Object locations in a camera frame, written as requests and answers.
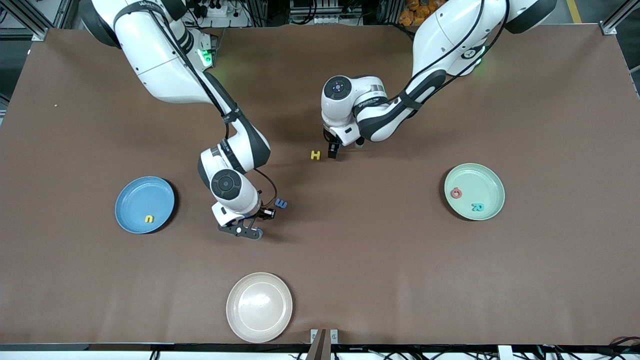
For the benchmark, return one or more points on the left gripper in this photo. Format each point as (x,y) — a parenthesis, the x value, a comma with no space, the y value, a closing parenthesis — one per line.
(332,149)

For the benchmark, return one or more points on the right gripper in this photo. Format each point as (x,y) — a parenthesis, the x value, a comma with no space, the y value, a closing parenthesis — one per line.
(261,212)

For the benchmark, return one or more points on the yellow foam letter H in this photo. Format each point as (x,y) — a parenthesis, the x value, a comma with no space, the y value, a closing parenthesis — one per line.
(315,155)

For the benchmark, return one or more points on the blue foam letter m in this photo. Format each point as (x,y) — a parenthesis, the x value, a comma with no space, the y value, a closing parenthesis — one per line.
(281,204)

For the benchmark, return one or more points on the pink foam letter Q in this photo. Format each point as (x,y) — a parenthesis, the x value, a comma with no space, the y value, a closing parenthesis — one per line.
(452,193)

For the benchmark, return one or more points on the teal foam letter R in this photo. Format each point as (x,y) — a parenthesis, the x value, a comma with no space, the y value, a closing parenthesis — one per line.
(475,206)

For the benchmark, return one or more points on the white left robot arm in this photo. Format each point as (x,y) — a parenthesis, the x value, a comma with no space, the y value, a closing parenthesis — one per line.
(450,35)

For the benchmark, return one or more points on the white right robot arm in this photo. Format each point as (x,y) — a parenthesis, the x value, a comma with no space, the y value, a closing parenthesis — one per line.
(160,60)

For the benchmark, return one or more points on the beige plate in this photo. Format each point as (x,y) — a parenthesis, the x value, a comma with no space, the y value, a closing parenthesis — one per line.
(259,307)

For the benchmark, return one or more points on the blue plate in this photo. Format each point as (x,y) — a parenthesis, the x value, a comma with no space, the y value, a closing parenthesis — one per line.
(145,200)

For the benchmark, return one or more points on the pale green plate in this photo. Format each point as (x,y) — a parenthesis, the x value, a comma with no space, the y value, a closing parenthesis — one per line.
(475,175)

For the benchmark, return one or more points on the orange mesh bag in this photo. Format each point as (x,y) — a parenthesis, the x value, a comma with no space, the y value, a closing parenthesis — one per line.
(415,12)

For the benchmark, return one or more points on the white power strip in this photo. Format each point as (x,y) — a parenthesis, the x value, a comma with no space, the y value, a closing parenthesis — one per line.
(217,7)

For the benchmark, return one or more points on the small metal bracket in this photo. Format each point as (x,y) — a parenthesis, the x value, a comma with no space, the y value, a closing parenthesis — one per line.
(314,335)
(334,336)

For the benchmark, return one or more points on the brown wedge post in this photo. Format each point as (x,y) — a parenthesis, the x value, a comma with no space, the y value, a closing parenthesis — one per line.
(317,350)

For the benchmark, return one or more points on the aluminium frame profile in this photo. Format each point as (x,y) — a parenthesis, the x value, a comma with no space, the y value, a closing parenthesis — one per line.
(35,22)
(612,22)

